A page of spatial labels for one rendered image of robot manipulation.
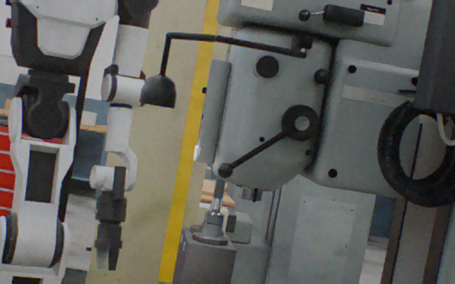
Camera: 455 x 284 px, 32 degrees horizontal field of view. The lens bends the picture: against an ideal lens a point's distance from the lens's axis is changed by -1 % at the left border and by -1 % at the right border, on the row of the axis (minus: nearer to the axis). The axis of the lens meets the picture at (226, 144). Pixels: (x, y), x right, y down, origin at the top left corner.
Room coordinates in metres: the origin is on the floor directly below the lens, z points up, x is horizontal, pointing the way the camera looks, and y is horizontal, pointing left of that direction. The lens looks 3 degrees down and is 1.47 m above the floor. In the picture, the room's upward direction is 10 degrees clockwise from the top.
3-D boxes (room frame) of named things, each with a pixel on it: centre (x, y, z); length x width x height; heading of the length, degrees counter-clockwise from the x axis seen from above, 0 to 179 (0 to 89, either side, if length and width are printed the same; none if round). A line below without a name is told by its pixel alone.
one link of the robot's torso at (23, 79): (2.29, 0.56, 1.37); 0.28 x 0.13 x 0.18; 25
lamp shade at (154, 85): (1.59, 0.15, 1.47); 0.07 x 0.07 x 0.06
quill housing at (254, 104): (1.64, -0.07, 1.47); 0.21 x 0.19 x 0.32; 7
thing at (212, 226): (1.94, 0.00, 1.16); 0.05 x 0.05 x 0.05
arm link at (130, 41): (2.31, 0.32, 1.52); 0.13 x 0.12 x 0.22; 118
